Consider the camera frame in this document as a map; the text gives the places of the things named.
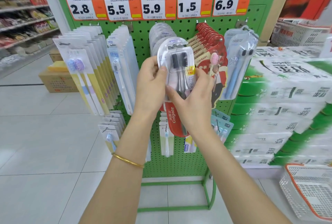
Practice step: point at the person's left hand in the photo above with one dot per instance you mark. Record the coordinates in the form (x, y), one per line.
(147, 86)

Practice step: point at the person's right hand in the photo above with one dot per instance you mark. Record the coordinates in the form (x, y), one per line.
(197, 107)

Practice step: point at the person's right middle finger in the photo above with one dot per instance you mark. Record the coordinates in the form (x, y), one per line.
(211, 83)

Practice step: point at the person's right thumb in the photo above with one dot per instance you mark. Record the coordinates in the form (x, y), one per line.
(175, 94)

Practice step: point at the person's left thumb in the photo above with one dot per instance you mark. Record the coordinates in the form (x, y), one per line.
(161, 74)

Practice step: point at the red clear black toothbrush pack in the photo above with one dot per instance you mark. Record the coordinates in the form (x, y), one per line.
(176, 50)

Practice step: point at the person's left forearm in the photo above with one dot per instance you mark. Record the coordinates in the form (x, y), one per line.
(122, 169)

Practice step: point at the person's right forearm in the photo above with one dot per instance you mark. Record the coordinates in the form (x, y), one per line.
(228, 179)

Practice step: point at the blue twin toothbrush pack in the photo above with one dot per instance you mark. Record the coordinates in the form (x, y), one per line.
(237, 60)

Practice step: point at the row of clear round toothbrush packs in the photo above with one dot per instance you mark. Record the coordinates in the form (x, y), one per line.
(160, 33)

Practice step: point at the row of red card toothbrush packs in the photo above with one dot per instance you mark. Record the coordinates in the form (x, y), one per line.
(207, 42)

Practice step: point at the green pegboard display rack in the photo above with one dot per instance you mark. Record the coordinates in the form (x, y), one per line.
(141, 37)

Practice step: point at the row of pale blue toothbrush packs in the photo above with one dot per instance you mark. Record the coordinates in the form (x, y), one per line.
(122, 57)

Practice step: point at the row of teal toothbrush packs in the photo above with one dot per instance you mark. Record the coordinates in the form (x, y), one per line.
(223, 125)

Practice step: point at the row of narrow white toothbrush packs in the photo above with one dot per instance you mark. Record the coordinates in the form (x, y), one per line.
(165, 138)

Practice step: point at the yellow blue toothbrush pack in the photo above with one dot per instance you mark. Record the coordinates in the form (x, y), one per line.
(189, 145)

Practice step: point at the metal peg hook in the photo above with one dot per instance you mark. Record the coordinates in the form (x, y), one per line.
(251, 33)

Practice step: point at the row of small white toothbrush packs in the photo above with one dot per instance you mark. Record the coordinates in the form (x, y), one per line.
(112, 127)

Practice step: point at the stack of white green cartons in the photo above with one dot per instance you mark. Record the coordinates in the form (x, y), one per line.
(282, 102)

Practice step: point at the row of yellow white toothbrush packs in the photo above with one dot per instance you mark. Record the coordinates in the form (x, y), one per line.
(85, 50)

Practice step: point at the gold bangle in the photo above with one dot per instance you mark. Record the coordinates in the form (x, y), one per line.
(128, 161)

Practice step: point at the white plastic mesh basket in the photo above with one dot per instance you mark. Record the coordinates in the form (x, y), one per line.
(295, 33)

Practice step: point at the yellow packet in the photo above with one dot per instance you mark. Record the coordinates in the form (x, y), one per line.
(59, 66)

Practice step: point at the large brown cardboard box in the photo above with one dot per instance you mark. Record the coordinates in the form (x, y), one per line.
(58, 82)

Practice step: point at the small brown cardboard box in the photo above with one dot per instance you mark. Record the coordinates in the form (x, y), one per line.
(55, 55)

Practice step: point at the white basket with orange rim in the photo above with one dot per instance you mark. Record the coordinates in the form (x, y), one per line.
(308, 187)

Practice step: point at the store shelf with snack packets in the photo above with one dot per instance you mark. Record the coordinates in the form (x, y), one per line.
(23, 11)

